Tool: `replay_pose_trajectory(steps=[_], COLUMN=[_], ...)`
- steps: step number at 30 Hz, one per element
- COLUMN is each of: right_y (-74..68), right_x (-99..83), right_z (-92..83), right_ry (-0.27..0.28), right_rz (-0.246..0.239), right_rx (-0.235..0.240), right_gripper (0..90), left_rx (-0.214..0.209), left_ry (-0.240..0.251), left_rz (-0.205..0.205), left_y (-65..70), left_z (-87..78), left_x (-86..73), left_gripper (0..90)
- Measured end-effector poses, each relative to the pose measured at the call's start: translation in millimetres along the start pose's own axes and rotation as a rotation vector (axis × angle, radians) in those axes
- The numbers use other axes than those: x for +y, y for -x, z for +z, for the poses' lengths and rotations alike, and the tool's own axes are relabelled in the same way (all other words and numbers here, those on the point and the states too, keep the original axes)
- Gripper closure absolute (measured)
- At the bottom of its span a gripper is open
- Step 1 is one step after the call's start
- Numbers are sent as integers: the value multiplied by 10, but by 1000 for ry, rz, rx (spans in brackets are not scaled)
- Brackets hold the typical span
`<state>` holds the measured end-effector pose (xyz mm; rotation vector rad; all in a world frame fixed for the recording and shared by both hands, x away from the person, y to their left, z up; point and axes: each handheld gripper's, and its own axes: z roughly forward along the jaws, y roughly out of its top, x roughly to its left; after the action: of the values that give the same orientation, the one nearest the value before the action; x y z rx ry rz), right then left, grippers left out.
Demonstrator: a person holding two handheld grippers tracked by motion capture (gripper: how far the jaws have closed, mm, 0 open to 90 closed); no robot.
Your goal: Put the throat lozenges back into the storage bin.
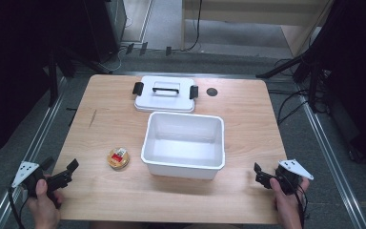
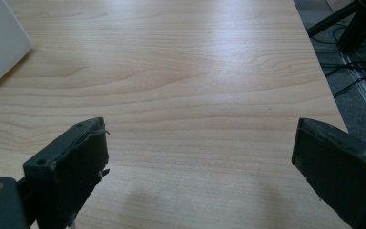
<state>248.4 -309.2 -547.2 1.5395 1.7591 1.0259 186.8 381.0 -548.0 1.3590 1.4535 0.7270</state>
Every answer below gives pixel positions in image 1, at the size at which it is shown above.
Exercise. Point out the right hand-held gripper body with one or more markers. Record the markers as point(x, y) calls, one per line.
point(287, 178)

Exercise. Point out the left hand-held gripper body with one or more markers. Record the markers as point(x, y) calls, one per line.
point(28, 173)

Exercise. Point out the round golden can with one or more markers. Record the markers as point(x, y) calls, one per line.
point(118, 158)

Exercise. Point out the white plastic storage box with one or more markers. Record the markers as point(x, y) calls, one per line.
point(184, 143)

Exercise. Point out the person's right hand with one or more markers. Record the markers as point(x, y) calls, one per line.
point(287, 206)

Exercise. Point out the person's left hand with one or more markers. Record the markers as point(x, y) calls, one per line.
point(44, 206)

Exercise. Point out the black tripod stand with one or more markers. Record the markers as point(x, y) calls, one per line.
point(313, 82)
point(53, 76)

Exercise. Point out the black round table grommet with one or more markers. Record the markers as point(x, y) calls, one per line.
point(212, 92)

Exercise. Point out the dark curtain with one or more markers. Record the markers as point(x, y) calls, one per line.
point(359, 79)
point(12, 63)

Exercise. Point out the black cabinet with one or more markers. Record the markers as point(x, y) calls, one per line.
point(105, 28)

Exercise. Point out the light wooden furniture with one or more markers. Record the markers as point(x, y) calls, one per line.
point(254, 12)

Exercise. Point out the metal floor rail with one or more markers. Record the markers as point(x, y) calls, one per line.
point(330, 159)
point(28, 152)

